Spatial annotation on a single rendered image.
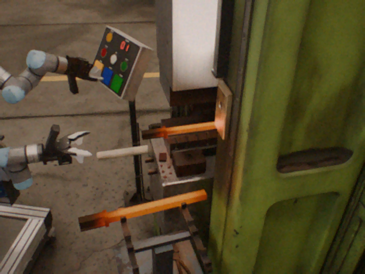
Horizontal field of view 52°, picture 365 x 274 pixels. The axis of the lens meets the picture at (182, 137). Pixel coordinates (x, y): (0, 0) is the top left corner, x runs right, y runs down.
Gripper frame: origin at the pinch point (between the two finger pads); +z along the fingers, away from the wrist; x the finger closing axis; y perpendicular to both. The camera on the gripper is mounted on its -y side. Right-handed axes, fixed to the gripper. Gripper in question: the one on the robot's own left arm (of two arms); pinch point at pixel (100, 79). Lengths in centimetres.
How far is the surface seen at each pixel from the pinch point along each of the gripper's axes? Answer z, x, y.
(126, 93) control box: 12.2, -7.0, -2.1
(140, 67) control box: 14.5, -7.0, 12.6
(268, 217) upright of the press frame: 21, -97, -10
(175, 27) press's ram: -21, -58, 37
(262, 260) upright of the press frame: 36, -98, -33
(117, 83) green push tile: 9.6, -0.9, 0.4
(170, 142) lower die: 5, -53, -5
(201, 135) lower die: 16, -57, 2
